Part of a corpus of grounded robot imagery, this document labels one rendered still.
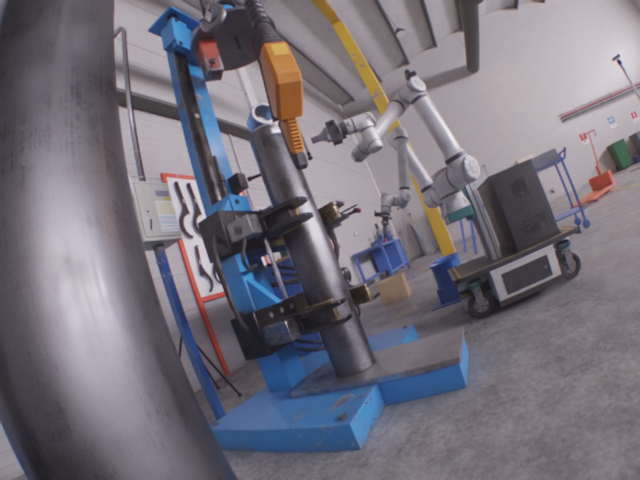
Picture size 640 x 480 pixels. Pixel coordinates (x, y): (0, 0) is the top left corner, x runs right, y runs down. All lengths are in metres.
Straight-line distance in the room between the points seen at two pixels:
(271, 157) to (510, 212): 1.49
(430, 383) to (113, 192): 1.31
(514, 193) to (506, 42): 12.20
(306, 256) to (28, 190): 1.35
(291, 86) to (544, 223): 1.87
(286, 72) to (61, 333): 0.62
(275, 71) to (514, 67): 13.12
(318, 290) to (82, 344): 1.33
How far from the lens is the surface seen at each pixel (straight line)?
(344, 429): 1.23
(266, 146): 1.67
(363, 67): 4.61
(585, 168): 13.16
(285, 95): 0.72
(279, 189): 1.59
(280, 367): 1.82
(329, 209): 1.73
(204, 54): 2.06
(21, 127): 0.34
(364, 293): 1.71
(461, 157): 2.00
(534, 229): 2.22
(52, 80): 0.37
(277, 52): 0.76
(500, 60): 13.72
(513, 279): 2.12
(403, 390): 1.45
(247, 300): 1.44
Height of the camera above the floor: 0.64
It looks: 6 degrees up
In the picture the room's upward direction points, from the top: 21 degrees counter-clockwise
